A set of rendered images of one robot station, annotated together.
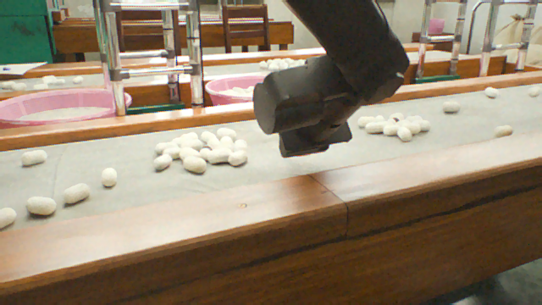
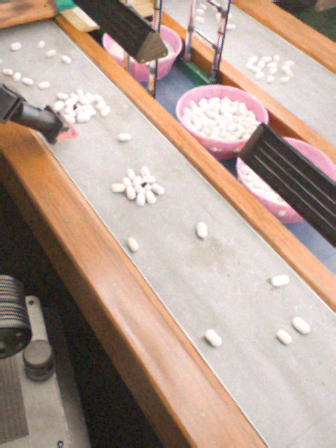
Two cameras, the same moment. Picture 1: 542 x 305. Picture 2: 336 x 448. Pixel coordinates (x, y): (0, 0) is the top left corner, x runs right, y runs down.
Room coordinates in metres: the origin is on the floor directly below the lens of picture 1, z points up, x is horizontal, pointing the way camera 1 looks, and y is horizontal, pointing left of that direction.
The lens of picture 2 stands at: (0.60, -1.15, 1.69)
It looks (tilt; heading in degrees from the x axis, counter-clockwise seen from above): 46 degrees down; 78
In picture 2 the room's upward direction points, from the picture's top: 5 degrees clockwise
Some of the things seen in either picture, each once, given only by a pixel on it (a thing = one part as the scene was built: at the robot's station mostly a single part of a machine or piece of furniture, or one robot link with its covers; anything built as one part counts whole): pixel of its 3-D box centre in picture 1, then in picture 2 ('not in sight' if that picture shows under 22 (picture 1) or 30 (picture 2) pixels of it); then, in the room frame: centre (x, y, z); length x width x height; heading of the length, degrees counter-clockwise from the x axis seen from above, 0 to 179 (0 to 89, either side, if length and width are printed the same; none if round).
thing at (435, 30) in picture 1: (432, 41); not in sight; (6.23, -2.36, 0.32); 0.42 x 0.42 x 0.64; 20
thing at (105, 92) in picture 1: (67, 124); (141, 53); (0.84, 0.43, 0.72); 0.27 x 0.27 x 0.10
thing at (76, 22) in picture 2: not in sight; (110, 12); (0.75, 0.63, 0.77); 0.33 x 0.15 x 0.01; 24
